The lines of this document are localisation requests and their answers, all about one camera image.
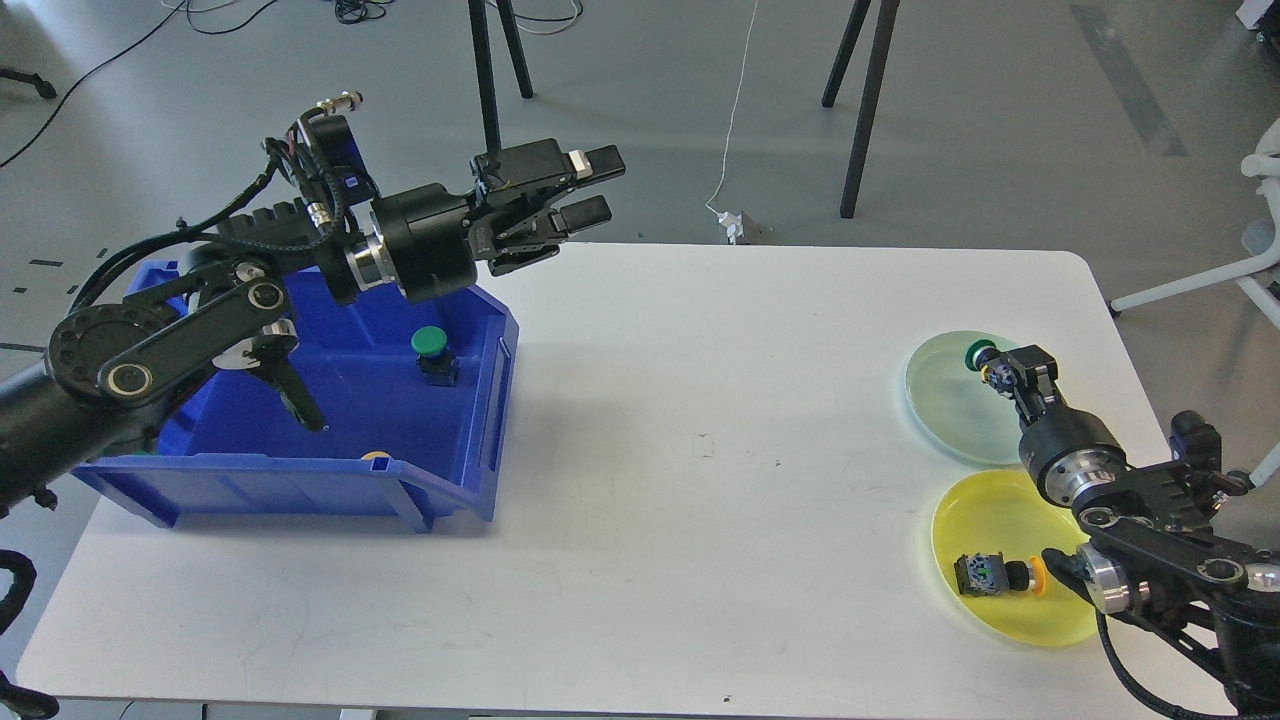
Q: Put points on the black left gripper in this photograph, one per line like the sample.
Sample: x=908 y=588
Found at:
x=419 y=242

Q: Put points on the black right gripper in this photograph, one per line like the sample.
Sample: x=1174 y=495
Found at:
x=1064 y=451

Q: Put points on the green push button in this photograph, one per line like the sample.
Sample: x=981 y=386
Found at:
x=981 y=356
x=435 y=357

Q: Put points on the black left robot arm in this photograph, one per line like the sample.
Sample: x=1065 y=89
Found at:
x=157 y=321

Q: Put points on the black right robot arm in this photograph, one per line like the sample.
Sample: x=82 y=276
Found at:
x=1151 y=558

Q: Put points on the light green plate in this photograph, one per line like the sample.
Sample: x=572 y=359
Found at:
x=959 y=412

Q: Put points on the yellow plate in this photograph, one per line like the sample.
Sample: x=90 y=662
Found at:
x=1000 y=511

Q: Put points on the black tripod leg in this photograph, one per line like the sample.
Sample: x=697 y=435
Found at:
x=486 y=89
x=869 y=101

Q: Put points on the white power plug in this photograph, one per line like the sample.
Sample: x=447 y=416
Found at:
x=740 y=229

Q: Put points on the blue plastic storage bin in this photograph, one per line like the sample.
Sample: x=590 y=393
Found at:
x=234 y=450

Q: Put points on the white chair base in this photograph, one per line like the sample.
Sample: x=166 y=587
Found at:
x=1254 y=275

